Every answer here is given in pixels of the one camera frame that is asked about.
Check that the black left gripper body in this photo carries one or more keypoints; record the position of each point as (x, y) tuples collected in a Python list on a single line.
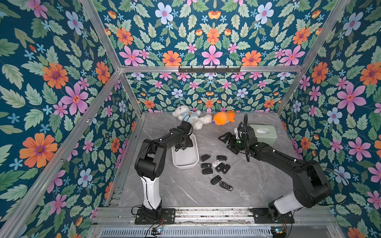
[(187, 143)]

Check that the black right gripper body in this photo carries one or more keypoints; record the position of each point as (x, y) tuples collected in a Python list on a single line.
[(233, 143)]

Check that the black shield-shaped car key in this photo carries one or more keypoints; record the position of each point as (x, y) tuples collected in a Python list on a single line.
[(205, 157)]

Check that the white car key fob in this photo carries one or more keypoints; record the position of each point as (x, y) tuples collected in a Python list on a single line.
[(216, 163)]

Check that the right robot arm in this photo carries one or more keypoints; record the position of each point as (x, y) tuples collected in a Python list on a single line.
[(310, 186)]

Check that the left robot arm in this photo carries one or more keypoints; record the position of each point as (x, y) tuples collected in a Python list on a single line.
[(151, 159)]

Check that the white storage tray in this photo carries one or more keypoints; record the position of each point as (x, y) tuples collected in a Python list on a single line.
[(187, 158)]

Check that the green tissue box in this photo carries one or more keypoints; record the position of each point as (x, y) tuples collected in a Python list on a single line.
[(265, 133)]

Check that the black key left upper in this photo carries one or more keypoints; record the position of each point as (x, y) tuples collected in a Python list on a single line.
[(206, 165)]

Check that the black key left lower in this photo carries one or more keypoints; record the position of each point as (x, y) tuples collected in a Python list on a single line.
[(207, 171)]

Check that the black key centre pair right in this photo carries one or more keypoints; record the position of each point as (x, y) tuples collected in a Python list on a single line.
[(226, 168)]

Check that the black key pair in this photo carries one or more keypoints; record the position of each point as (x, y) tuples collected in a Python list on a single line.
[(220, 167), (226, 168)]

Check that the black key centre pair left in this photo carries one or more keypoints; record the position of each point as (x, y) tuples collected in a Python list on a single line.
[(220, 167)]

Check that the black flip key lower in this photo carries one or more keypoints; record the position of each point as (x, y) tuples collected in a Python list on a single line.
[(216, 180)]

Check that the black chrome key lowest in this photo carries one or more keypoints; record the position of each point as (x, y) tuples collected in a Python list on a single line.
[(226, 186)]

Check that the white plush bear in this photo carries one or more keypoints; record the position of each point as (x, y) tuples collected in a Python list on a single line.
[(184, 113)]

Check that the orange plush fish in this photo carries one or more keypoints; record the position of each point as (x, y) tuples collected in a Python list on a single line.
[(223, 118)]

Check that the black wall hook rail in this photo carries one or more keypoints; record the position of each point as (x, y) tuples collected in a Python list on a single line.
[(209, 69)]

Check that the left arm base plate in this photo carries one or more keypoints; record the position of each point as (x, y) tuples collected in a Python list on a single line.
[(147, 216)]

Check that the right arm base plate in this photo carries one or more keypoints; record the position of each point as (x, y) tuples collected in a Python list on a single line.
[(270, 216)]

